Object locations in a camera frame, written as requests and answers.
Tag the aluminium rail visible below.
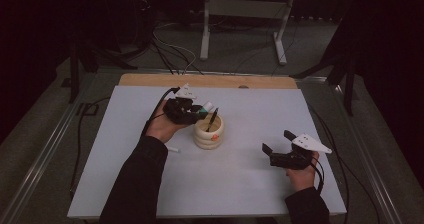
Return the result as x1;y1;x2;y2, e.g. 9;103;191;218
328;82;406;224
0;73;98;224

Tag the cream ribbed pen holder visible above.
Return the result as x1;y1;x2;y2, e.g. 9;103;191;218
193;113;225;151

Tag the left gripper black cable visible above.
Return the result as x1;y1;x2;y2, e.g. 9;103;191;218
68;86;181;198

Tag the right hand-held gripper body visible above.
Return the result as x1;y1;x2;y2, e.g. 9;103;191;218
269;133;333;171

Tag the white floor cable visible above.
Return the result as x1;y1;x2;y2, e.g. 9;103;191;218
152;22;198;75

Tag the dark equipment with red light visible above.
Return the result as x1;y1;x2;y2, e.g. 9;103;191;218
131;0;158;52

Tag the black metal stand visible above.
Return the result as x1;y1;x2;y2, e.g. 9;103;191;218
293;47;357;117
68;42;138;104

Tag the green and white glue stick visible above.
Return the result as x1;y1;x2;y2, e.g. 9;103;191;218
199;101;215;114

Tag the person's left hand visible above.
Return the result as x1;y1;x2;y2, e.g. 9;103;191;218
145;98;188;144

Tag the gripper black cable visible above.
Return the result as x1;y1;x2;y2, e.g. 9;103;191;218
68;86;181;198
308;103;381;224

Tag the black pen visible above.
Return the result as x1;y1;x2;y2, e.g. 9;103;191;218
205;107;220;133

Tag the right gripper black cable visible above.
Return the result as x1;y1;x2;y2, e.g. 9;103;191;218
308;103;381;224

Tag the person's right hand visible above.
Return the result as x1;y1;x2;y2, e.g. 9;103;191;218
285;151;320;193

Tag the white metal stand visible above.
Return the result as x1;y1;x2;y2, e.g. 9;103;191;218
199;0;298;66

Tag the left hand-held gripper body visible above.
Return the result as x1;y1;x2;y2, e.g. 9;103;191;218
163;83;203;125

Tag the wooden board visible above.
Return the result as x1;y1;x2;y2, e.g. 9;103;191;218
118;73;299;90

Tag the black floor cable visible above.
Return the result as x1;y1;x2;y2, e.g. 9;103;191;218
150;37;205;76

